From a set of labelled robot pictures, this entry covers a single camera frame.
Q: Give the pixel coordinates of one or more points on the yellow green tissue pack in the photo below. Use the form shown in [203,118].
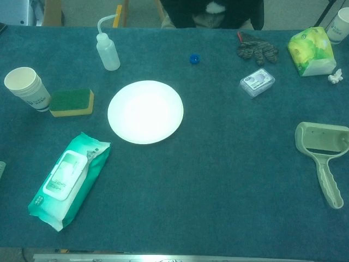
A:
[310,49]

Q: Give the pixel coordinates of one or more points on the teal felt tablecloth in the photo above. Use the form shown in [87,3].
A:
[218,163]

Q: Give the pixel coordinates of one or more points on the green wet wipes pack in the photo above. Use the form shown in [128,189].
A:
[68,180]

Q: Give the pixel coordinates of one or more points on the white paper cup stack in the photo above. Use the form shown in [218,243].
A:
[20,79]

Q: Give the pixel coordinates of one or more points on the clear box purple label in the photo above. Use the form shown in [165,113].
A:
[257,83]

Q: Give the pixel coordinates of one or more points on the black tripod leg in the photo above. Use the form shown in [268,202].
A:
[325,12]

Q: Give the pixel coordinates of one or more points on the aluminium frame rail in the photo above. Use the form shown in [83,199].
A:
[163,258]

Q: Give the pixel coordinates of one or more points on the green yellow sponge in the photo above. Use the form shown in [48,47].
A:
[71,99]

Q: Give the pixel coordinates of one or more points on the single white paper cup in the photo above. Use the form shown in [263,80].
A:
[339,26]

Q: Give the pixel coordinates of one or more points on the brown wooden board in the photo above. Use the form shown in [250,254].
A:
[53,12]

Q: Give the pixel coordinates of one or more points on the blue bottle cap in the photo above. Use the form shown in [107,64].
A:
[195,59]

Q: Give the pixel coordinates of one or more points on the white round plate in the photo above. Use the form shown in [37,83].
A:
[145,112]

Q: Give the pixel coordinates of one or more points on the wooden chair frame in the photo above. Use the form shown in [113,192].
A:
[119,15]

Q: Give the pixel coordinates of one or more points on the clear plastic wash bottle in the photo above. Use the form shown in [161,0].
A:
[109,54]

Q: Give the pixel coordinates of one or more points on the grey knit work glove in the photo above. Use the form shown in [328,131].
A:
[256,49]

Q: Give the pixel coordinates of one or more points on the person in dark clothing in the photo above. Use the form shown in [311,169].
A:
[185,13]

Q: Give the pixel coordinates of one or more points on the pale green scrub brush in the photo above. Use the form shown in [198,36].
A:
[2,169]

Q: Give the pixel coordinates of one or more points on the crumpled white tissue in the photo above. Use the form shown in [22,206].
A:
[335,76]

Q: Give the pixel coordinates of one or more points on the pale green lint roller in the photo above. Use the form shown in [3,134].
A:
[328,183]

